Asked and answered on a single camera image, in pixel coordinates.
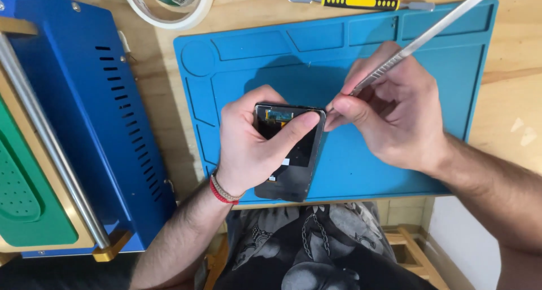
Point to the black printed shirt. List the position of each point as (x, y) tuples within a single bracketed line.
[(313, 252)]

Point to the black phone screen assembly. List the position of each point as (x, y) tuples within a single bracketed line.
[(296, 163)]

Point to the person's left hand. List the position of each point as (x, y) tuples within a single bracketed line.
[(243, 150)]

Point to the blue silicone repair mat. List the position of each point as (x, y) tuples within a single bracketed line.
[(338, 70)]

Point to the metal spudger tool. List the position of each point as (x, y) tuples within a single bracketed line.
[(423, 36)]

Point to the person's right hand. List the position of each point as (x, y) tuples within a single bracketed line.
[(402, 120)]

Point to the roll of white tape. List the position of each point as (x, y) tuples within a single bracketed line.
[(169, 8)]

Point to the blue screen separator machine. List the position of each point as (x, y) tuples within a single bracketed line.
[(76, 133)]

